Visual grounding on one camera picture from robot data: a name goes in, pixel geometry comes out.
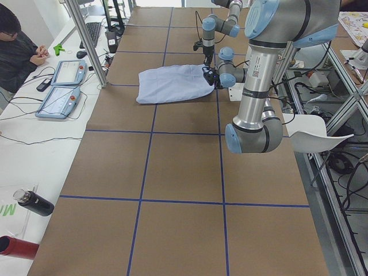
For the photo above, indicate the aluminium frame post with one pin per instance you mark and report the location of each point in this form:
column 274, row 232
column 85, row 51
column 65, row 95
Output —
column 79, row 22

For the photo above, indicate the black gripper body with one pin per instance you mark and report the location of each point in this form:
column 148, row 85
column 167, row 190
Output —
column 211, row 77
column 207, row 53

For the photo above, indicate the upper teach pendant tablet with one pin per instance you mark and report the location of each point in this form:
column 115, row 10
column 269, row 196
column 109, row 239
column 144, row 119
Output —
column 69, row 73

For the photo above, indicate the lower teach pendant tablet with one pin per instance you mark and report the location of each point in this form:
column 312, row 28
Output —
column 59, row 102

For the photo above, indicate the teach pendant tablet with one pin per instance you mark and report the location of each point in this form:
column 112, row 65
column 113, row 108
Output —
column 69, row 73
column 59, row 102

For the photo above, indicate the green plastic tool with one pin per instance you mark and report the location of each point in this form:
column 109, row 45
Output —
column 58, row 49

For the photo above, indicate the white plastic chair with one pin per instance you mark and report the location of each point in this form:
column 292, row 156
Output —
column 309, row 135

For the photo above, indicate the black water bottle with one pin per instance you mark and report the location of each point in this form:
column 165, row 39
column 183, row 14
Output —
column 33, row 202

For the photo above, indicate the red bottle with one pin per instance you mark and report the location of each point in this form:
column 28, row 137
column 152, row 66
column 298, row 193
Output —
column 18, row 248

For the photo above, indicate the seated person in black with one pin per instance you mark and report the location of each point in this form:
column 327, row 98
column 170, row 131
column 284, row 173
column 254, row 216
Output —
column 19, row 54

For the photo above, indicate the black phone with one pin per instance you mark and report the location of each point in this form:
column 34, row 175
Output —
column 43, row 85

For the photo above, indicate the black keyboard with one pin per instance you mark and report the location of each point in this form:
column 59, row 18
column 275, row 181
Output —
column 94, row 29

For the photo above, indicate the black computer mouse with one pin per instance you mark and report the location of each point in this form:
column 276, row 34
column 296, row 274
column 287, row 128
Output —
column 81, row 54

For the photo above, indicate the blue striped button shirt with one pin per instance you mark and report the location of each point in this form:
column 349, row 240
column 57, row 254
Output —
column 172, row 84

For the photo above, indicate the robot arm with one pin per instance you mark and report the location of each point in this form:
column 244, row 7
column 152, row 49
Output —
column 269, row 26
column 212, row 24

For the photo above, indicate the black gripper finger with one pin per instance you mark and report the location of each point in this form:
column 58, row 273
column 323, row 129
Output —
column 218, row 85
column 208, row 60

